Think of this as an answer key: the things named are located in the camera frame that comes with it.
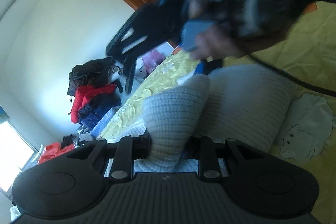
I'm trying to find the bright window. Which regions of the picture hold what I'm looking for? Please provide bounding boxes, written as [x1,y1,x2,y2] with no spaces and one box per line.
[1,122,36,195]

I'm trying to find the white knitted sweater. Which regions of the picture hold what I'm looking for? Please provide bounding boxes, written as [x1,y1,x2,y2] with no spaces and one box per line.
[134,65,296,173]

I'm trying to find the red jacket on pile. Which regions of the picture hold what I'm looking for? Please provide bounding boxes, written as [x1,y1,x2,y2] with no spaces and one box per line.
[70,84,117,124]

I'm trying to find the light blue knitted cloth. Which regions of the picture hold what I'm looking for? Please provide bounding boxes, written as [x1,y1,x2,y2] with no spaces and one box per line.
[90,106,121,139]

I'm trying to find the navy blue garment on pile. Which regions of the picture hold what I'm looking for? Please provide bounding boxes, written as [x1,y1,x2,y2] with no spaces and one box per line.
[78,94,121,130]

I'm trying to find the black cable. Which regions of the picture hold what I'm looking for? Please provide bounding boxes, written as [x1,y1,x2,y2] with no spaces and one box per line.
[248,53,336,97]

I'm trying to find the orange red plastic bag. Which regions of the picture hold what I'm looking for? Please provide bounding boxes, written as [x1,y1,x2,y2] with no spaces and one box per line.
[38,143,75,164]

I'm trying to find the pink purple plastic bag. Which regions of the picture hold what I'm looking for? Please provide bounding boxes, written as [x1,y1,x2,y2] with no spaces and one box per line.
[142,49,165,75]

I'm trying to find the black garment on pile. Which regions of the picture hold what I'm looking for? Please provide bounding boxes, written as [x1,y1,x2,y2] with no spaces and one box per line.
[67,57,123,96]

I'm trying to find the black clothes by window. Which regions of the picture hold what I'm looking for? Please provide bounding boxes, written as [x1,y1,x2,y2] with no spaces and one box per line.
[60,134,76,149]

